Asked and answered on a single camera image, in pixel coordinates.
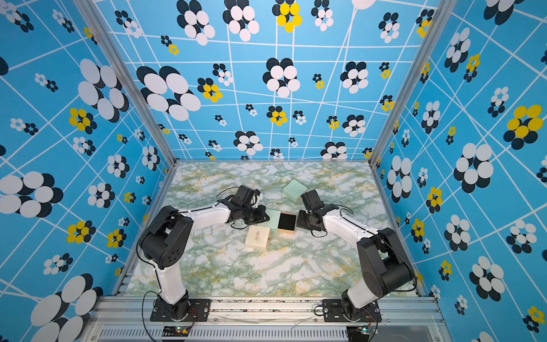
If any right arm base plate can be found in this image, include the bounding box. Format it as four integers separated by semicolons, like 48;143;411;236
321;299;382;324

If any left aluminium corner post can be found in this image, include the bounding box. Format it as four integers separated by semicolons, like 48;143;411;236
74;0;177;168

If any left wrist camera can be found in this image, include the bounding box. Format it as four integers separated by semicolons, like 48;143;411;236
235;185;262;207

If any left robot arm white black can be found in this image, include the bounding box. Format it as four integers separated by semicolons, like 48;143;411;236
138;202;270;305

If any cream drawer jewelry box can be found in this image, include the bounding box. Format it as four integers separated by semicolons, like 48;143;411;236
245;225;271;251

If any aluminium corner post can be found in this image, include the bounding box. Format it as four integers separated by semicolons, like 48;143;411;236
74;0;177;168
370;0;457;167

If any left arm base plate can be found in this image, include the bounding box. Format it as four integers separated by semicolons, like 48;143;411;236
150;297;212;323

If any right aluminium corner post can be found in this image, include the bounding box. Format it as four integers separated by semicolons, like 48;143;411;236
370;0;457;167

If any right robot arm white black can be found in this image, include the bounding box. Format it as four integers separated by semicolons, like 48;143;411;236
296;205;415;316

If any mint jewelry box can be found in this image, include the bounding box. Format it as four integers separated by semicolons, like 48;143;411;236
259;209;297;234
282;180;308;202

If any aluminium front rail frame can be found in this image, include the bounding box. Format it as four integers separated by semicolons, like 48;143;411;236
81;296;452;341

